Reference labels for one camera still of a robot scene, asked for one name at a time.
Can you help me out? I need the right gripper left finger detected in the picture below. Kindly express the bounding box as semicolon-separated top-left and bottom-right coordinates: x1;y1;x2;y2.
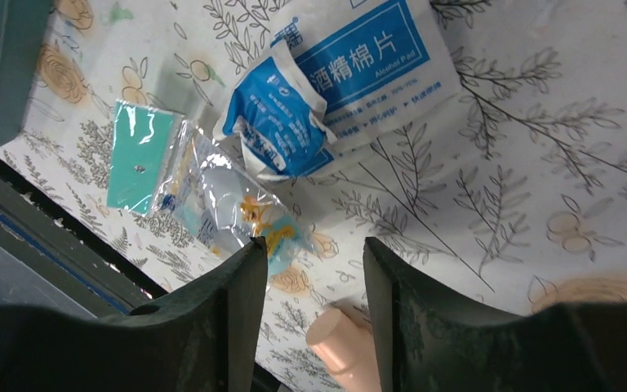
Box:
0;238;268;391

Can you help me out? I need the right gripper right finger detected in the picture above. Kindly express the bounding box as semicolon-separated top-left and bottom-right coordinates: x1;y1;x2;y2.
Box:
363;237;627;391

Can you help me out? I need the clear bag with small items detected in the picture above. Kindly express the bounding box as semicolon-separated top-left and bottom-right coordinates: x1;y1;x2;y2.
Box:
153;120;314;275

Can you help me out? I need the teal plaster packet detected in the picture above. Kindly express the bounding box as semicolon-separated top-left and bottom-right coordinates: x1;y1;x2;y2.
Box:
106;100;184;216

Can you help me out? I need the blue white wipe packet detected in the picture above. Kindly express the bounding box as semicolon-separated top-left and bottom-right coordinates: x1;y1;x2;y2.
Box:
213;1;460;180

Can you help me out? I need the floral tablecloth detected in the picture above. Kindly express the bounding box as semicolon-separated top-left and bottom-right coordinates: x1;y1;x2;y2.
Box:
0;1;627;391

